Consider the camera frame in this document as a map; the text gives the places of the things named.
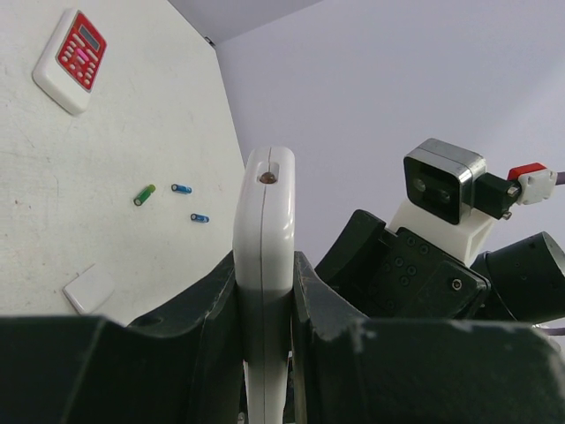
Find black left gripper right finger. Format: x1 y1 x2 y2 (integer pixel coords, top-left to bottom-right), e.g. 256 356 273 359
291 253 564 423

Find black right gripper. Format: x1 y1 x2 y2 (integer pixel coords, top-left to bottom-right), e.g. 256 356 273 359
315 209 564 324

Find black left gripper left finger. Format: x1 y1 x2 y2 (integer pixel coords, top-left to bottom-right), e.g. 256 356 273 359
1 255 243 423

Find grey white remote control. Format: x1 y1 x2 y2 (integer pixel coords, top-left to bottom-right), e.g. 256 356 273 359
232 147 296 423

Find blue battery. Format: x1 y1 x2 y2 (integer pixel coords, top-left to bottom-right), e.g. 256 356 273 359
191 214 210 223
170 184 192 194

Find red white remote control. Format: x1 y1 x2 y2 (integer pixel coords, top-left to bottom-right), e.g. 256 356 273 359
32 8 107 116

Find small white battery cover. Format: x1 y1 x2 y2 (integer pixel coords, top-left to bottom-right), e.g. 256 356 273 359
63 264 116 315

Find green battery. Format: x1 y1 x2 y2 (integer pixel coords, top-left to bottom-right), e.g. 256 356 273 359
133 184 156 207

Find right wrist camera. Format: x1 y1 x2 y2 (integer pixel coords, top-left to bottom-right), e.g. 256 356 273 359
388 138 564 267

